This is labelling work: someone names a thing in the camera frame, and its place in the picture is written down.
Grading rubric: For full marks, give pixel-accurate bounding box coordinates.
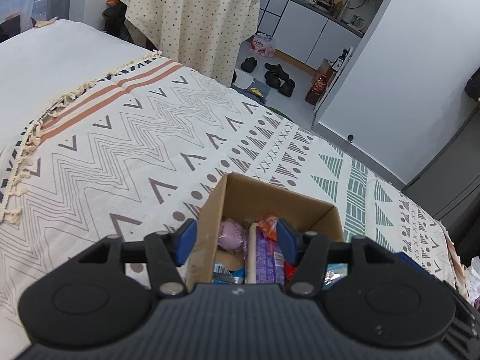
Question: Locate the purple snack packet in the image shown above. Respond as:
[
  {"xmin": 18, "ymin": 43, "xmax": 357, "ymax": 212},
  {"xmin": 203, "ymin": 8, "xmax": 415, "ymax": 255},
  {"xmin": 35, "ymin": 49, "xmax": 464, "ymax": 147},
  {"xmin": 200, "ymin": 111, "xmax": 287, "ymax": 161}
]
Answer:
[{"xmin": 246, "ymin": 223, "xmax": 285, "ymax": 286}]

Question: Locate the blue snack packet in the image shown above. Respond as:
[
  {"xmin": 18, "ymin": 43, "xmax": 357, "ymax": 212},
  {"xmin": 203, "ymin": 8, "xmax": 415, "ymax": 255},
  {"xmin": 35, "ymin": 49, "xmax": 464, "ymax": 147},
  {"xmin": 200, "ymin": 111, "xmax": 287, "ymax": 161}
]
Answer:
[{"xmin": 212, "ymin": 262, "xmax": 246, "ymax": 285}]

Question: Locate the light purple round snack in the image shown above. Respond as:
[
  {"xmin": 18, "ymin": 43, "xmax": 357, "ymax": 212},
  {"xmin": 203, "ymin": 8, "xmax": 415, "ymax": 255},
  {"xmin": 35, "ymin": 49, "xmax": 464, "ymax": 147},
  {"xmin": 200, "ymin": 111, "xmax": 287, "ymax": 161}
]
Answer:
[{"xmin": 218, "ymin": 219, "xmax": 247, "ymax": 252}]

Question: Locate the red candy packet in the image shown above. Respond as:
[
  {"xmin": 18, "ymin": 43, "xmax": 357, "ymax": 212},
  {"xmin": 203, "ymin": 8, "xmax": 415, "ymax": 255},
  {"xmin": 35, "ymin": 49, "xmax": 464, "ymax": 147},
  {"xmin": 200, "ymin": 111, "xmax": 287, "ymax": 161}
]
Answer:
[{"xmin": 284, "ymin": 262, "xmax": 298, "ymax": 284}]

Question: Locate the clear speckled snack packet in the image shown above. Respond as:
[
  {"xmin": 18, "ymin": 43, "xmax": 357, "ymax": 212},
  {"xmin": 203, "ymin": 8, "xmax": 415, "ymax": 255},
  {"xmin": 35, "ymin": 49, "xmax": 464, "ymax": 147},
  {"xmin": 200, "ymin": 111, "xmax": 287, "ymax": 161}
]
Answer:
[{"xmin": 323, "ymin": 263, "xmax": 348, "ymax": 289}]

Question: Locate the orange biscuit packet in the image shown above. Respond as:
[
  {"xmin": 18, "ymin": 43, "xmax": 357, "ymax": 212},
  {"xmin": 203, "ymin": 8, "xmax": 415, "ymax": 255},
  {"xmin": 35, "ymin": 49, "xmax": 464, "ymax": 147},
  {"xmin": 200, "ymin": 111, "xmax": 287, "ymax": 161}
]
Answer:
[{"xmin": 258, "ymin": 214, "xmax": 278, "ymax": 242}]

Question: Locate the brown cardboard box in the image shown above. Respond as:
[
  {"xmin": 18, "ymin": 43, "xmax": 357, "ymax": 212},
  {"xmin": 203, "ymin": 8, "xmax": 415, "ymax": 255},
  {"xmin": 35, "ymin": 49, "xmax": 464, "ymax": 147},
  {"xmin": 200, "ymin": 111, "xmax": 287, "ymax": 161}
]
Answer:
[{"xmin": 186, "ymin": 172, "xmax": 343, "ymax": 289}]

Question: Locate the patterned bed blanket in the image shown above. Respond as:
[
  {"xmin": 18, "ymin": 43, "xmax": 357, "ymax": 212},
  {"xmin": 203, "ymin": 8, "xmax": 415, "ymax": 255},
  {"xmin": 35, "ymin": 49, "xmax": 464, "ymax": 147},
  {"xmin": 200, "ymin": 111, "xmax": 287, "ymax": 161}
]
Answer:
[{"xmin": 1, "ymin": 54, "xmax": 467, "ymax": 359}]

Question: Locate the dark red bottle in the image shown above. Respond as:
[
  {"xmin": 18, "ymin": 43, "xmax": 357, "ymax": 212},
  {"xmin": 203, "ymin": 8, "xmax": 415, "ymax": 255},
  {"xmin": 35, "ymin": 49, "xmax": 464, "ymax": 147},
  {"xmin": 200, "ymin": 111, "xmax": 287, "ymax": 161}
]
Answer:
[{"xmin": 305, "ymin": 58, "xmax": 335, "ymax": 106}]

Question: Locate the black slippers pair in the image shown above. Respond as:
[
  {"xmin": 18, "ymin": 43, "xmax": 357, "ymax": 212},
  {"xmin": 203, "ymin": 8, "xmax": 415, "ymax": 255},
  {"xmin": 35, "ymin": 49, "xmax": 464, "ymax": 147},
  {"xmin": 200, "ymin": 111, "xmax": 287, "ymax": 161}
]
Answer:
[{"xmin": 264, "ymin": 63, "xmax": 296, "ymax": 98}]

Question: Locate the single black slipper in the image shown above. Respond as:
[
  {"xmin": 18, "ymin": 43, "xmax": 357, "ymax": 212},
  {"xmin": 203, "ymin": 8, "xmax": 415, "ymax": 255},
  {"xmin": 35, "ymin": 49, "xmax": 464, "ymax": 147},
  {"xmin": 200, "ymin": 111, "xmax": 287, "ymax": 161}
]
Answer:
[{"xmin": 240, "ymin": 57, "xmax": 258, "ymax": 73}]

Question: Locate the red bottle pack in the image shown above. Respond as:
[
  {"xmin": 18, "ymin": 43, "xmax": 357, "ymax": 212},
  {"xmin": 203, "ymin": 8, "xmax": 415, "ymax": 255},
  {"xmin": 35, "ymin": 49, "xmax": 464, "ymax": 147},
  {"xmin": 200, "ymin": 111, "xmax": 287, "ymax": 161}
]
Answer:
[{"xmin": 250, "ymin": 33, "xmax": 276, "ymax": 58}]

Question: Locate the dotted cloth round table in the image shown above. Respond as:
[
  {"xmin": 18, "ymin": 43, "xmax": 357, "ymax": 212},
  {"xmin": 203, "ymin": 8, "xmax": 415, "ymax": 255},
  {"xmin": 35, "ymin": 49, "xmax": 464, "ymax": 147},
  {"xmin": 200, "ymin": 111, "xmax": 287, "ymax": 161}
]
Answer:
[{"xmin": 119, "ymin": 0, "xmax": 260, "ymax": 86}]

